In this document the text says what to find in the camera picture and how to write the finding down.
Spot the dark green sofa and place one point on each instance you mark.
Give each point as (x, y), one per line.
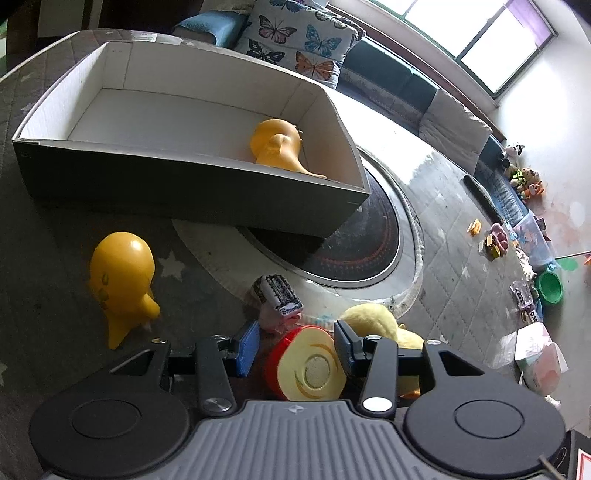
(392, 78)

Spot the light quilted floor mat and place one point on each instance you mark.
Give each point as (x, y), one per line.
(452, 277)

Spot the clear plastic storage box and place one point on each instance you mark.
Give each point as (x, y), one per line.
(535, 242)

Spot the yellow duck toy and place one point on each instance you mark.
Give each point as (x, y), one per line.
(273, 143)
(120, 272)

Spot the green plastic bowl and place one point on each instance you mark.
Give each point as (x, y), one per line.
(550, 286)

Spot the yellow plush toy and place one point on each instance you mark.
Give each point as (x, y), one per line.
(369, 318)

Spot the blue cushion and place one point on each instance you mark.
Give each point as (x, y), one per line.
(207, 27)

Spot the black box with red label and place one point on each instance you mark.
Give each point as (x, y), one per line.
(579, 457)

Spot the red and yellow toy fruit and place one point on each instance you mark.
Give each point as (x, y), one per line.
(300, 364)

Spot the pink printed small toy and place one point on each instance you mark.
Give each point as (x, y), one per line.
(277, 295)

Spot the white and pink plastic bag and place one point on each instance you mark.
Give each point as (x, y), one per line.
(540, 360)

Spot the window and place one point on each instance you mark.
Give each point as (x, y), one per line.
(443, 27)

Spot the pink flower toy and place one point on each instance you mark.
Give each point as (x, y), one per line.
(497, 237)

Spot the black and white plush toy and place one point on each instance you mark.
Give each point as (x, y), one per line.
(513, 154)

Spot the round dark patterned rug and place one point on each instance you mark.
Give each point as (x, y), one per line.
(369, 240)

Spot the purple curtain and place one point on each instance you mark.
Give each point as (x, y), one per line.
(531, 18)

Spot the small clear printed packet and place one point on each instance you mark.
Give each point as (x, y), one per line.
(524, 300)

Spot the pile of small plush toys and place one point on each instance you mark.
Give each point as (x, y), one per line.
(526, 182)

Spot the butterfly print pillow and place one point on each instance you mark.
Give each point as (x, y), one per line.
(295, 37)

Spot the white sofa cushion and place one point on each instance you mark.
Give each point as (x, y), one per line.
(455, 129)

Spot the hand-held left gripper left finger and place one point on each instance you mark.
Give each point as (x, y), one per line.
(248, 348)

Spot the grey cardboard box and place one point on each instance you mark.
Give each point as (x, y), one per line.
(138, 184)

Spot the grey star pattern rug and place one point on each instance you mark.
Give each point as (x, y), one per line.
(46, 300)

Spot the black elongated object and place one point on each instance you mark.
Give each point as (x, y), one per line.
(482, 198)

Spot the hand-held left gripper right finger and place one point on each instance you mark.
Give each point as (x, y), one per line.
(344, 344)

